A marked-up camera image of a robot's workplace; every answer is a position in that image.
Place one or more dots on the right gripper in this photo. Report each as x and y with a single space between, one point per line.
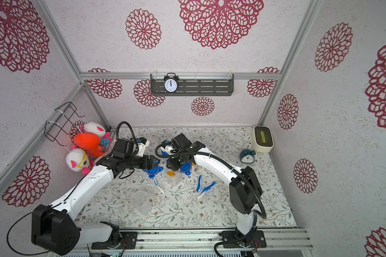
174 162

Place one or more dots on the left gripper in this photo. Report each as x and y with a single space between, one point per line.
147 160

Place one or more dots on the clear plastic container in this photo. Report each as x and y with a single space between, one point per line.
141 202
174 181

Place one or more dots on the blue toothbrush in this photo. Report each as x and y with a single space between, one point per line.
209 187
199 185

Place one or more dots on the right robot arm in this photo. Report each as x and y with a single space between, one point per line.
244 188

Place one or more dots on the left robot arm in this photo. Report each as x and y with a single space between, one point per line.
53 226

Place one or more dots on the left blue container lid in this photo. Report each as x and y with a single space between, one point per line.
153 172

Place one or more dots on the red plush toy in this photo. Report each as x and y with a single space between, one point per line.
89 143

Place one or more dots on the upper white pink plush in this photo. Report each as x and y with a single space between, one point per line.
95 128

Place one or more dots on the white pink plush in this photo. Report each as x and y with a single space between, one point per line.
78 161
95 128

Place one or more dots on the lower white pink plush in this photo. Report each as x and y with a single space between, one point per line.
78 161

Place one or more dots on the wrapped toothbrush lower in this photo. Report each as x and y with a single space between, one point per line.
203 194

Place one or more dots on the teal alarm clock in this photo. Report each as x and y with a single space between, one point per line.
247 156

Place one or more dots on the black alarm clock on shelf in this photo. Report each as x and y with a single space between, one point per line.
171 82

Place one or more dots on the cream box with green window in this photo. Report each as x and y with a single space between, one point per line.
262 139

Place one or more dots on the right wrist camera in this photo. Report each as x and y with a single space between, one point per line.
168 147

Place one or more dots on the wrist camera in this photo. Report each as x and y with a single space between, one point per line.
168 147
142 144

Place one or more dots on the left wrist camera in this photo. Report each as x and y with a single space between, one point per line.
142 144

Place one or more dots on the grey wall shelf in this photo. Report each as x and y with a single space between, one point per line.
194 87

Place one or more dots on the black wire basket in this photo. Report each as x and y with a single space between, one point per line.
66 124

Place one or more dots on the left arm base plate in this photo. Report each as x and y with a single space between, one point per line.
125 240

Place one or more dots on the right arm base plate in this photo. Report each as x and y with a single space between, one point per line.
255 240

